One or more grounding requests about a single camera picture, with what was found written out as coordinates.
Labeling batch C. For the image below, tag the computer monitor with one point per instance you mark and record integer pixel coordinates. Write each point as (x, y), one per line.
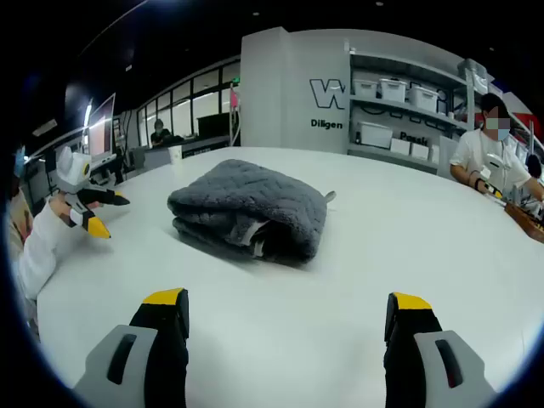
(102, 132)

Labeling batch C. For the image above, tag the grey towel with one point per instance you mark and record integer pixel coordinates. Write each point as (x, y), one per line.
(246, 195)

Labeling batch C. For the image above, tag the pink flag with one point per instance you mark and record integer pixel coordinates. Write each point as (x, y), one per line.
(234, 98)

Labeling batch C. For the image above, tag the grey metal shelving unit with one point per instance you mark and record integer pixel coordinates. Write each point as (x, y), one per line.
(382, 102)

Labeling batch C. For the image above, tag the wooden tray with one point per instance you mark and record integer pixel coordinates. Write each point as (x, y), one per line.
(525, 221)

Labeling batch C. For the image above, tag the small white box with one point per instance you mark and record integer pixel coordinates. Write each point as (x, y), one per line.
(419, 151)
(399, 146)

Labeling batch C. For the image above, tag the white paper cup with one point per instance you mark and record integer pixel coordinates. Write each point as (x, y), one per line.
(175, 155)

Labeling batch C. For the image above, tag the white storage bin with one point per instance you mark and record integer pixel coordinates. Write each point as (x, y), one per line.
(393, 90)
(364, 88)
(423, 100)

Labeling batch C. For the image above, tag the large white storage box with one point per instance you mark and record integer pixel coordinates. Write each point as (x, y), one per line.
(374, 136)

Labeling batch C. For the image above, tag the silver wrapped bundle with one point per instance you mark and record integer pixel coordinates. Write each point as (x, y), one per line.
(472, 74)

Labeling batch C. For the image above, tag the black display screen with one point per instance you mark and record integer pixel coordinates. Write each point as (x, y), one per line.
(212, 124)

